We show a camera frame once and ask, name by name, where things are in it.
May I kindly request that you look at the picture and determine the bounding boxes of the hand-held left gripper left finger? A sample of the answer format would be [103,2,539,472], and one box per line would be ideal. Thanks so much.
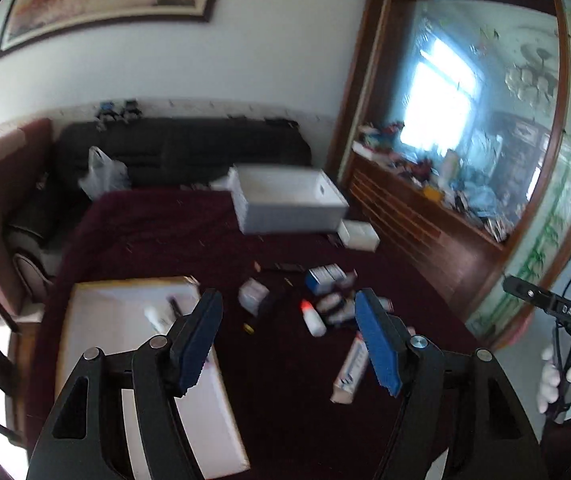
[26,288,226,480]

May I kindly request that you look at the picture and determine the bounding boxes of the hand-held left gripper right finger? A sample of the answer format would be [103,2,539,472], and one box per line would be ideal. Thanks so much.
[354,287,549,480]

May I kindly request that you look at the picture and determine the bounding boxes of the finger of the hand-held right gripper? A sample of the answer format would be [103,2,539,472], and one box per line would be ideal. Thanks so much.
[503,275,571,332]

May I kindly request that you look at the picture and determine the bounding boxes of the long white blue box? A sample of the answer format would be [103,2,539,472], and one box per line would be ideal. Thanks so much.
[330,332,369,406]

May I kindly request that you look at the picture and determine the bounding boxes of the white labelled medicine bottle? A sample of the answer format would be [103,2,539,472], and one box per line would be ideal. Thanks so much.
[325,309,357,329]
[317,293,347,312]

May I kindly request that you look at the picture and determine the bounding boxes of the white bottle orange cap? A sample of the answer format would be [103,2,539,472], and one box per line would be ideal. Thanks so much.
[301,299,327,337]

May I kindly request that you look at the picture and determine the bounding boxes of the small white medicine box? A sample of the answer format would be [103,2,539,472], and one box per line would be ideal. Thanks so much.
[238,278,271,317]

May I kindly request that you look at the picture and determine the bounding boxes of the white gold-rimmed tray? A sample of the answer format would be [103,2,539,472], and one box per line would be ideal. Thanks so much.
[56,275,251,480]

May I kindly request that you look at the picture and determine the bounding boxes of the plain white bottle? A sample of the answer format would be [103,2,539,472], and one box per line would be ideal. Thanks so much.
[144,305,176,334]

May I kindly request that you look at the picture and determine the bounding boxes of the blue white medicine box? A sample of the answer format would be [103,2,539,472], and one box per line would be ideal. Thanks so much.
[306,264,347,296]

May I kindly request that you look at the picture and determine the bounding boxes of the black pencil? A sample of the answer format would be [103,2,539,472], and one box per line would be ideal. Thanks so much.
[254,261,302,275]

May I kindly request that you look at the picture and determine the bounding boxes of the wooden cabinet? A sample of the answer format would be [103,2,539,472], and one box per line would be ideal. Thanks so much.
[333,152,509,318]

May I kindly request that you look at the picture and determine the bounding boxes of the large white cardboard box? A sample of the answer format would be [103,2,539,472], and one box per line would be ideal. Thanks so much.
[228,163,351,236]

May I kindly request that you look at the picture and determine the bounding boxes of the pile of assorted clutter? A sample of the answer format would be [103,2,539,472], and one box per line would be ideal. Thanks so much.
[353,120,513,247]

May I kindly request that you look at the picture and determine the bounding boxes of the white plastic bag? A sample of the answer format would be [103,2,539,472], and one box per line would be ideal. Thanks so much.
[78,146,131,201]

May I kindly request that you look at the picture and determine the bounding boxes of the black sofa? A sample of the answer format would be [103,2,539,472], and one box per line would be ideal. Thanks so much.
[6,117,313,281]

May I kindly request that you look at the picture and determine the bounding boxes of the wooden framed mirror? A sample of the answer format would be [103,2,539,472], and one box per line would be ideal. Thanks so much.
[338,0,571,248]

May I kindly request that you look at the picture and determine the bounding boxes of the maroon armchair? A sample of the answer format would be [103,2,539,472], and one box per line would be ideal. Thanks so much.
[0,117,55,321]

